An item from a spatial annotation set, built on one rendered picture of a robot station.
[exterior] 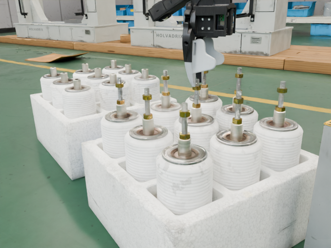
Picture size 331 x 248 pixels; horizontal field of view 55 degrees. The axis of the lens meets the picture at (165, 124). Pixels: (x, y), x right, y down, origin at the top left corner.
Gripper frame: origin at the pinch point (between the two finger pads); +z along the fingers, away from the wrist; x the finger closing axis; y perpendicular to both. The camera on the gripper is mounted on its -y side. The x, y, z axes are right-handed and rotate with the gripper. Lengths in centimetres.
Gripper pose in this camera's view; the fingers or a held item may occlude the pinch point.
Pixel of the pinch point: (193, 77)
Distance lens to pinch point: 66.5
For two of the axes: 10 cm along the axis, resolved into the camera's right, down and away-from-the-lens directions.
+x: 4.3, -3.3, 8.4
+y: 9.0, 1.3, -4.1
